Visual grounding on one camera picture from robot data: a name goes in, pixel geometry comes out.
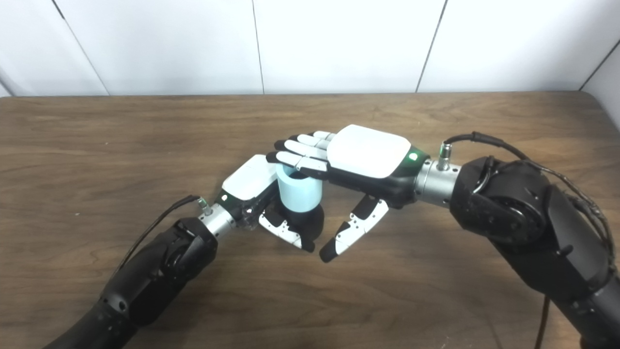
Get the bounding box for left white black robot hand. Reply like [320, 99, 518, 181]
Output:
[215, 155, 315, 253]

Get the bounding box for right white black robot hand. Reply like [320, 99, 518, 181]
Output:
[266, 124, 431, 263]

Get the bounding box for light blue cylinder cup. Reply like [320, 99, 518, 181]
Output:
[276, 164, 323, 213]

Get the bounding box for black flared nozzle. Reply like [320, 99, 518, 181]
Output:
[269, 171, 325, 249]

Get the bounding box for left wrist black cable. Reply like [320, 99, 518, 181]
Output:
[116, 195, 214, 277]

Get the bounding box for right arm thin braided cable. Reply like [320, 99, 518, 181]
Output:
[472, 155, 499, 194]

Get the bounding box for right wrist thick black cable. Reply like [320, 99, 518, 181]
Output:
[438, 131, 617, 272]

